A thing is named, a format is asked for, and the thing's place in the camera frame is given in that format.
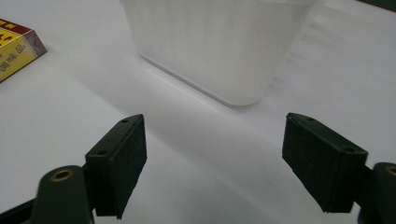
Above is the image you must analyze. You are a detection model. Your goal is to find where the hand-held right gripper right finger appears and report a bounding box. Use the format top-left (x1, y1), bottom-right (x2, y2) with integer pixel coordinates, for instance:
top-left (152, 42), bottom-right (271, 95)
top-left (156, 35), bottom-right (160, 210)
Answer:
top-left (281, 112), bottom-right (369, 214)

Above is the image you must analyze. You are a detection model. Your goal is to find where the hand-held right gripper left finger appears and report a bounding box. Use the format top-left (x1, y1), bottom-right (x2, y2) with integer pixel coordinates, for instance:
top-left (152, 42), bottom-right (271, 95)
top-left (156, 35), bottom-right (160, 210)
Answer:
top-left (84, 113), bottom-right (149, 220)

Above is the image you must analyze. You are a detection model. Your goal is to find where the yellow and red box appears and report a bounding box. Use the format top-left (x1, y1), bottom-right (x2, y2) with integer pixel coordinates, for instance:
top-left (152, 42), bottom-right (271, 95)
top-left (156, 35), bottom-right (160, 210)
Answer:
top-left (0, 18), bottom-right (48, 83)

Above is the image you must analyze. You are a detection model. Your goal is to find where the translucent white plastic container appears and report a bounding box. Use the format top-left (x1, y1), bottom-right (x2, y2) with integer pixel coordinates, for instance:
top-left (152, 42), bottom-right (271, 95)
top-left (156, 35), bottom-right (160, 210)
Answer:
top-left (119, 0), bottom-right (328, 106)

